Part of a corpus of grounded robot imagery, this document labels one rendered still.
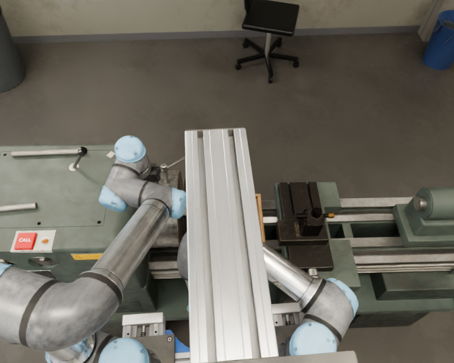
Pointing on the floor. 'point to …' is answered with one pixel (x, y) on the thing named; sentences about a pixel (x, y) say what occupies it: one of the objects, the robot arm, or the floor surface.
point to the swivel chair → (261, 17)
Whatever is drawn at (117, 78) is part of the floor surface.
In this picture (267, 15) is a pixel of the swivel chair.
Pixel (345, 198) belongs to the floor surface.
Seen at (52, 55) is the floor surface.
